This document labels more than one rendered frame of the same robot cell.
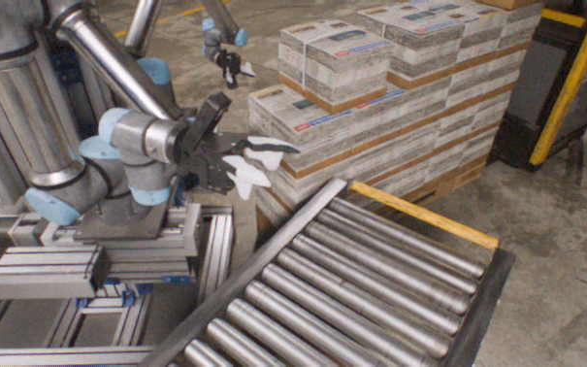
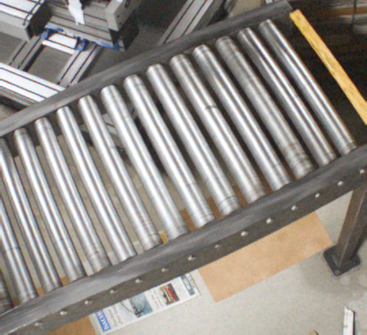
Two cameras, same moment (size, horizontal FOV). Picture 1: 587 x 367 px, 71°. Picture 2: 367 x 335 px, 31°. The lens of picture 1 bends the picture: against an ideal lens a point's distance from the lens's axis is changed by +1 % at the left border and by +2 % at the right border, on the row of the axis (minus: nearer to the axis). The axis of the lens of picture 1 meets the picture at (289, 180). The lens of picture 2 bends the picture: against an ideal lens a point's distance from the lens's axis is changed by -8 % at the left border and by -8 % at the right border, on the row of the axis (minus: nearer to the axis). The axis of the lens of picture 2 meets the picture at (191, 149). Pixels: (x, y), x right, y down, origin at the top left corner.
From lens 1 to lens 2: 0.88 m
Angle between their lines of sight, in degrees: 32
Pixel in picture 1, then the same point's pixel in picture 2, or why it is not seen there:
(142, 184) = not seen: outside the picture
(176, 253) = (100, 24)
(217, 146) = not seen: outside the picture
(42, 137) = not seen: outside the picture
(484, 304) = (320, 179)
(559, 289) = not seen: outside the picture
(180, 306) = not seen: hidden behind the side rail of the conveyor
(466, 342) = (275, 201)
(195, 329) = (69, 98)
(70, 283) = (12, 25)
